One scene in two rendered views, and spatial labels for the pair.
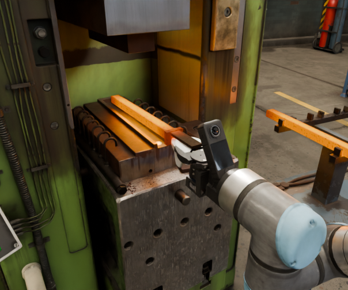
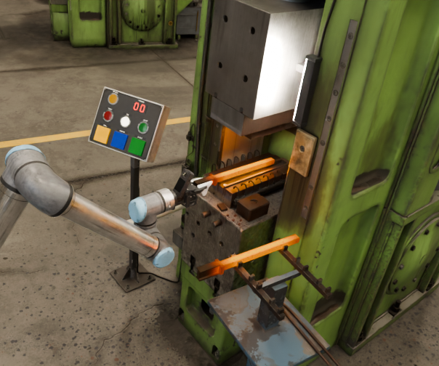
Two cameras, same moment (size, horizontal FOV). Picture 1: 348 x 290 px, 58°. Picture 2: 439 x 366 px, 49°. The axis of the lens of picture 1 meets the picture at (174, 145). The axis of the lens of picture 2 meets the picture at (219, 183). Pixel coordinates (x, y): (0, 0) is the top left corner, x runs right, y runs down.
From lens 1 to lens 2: 1.93 m
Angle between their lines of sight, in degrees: 66
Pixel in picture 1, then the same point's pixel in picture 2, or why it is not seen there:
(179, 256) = (204, 252)
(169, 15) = (233, 123)
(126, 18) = (217, 114)
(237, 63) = (310, 190)
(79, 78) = (288, 139)
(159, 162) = (217, 192)
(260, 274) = not seen: hidden behind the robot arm
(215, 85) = (291, 192)
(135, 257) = (188, 224)
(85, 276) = not seen: hidden behind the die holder
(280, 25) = not seen: outside the picture
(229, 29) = (301, 160)
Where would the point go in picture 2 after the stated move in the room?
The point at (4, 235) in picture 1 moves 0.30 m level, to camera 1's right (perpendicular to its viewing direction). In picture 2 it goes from (145, 154) to (145, 190)
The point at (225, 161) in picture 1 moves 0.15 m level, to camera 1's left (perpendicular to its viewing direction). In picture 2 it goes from (178, 188) to (176, 168)
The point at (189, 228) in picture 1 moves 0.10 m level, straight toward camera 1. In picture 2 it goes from (211, 241) to (189, 240)
